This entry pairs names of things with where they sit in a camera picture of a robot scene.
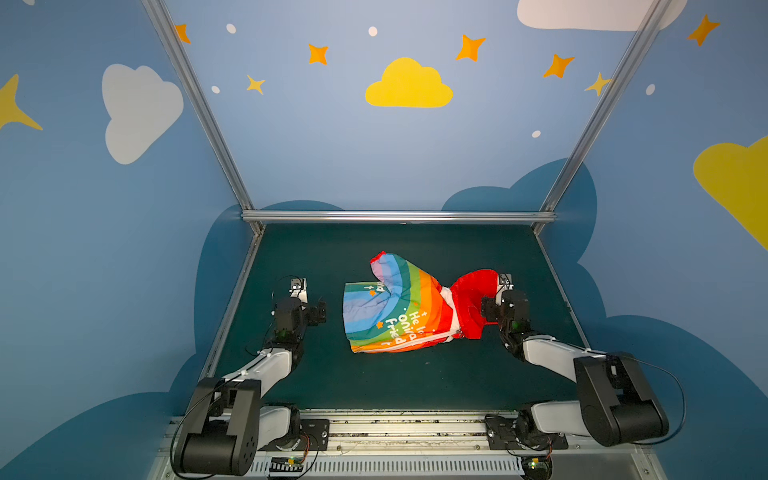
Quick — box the rainbow children's jacket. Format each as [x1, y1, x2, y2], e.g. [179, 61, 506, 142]
[342, 252, 501, 354]

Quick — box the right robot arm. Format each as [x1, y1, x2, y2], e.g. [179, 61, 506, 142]
[481, 289, 669, 450]

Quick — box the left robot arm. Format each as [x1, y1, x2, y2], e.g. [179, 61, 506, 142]
[169, 297, 327, 479]

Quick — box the left small circuit board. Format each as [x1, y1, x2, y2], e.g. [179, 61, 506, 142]
[266, 457, 306, 479]

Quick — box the small circuit board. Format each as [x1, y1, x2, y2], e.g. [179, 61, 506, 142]
[521, 457, 552, 480]
[266, 457, 306, 479]

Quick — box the right small circuit board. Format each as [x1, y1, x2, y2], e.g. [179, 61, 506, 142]
[521, 457, 552, 480]

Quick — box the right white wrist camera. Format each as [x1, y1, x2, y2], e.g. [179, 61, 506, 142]
[497, 273, 514, 293]

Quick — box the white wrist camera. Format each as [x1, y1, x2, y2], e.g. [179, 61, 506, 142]
[497, 273, 514, 293]
[289, 277, 308, 303]

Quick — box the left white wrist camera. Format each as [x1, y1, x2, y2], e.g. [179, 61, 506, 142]
[289, 277, 308, 303]

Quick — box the horizontal aluminium frame bar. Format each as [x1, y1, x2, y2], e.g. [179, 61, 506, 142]
[241, 209, 556, 224]

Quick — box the right aluminium frame post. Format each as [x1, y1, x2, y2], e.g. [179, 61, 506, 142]
[532, 0, 673, 237]

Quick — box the aluminium frame post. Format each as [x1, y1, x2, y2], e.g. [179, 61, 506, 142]
[141, 0, 253, 213]
[532, 0, 673, 237]

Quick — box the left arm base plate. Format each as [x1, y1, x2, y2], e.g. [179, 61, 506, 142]
[260, 419, 330, 453]

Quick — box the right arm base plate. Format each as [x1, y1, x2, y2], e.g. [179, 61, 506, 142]
[484, 413, 569, 452]

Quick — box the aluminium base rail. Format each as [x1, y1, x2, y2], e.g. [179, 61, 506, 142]
[146, 410, 667, 480]

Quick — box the left aluminium frame post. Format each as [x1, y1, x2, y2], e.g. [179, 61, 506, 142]
[141, 0, 253, 213]

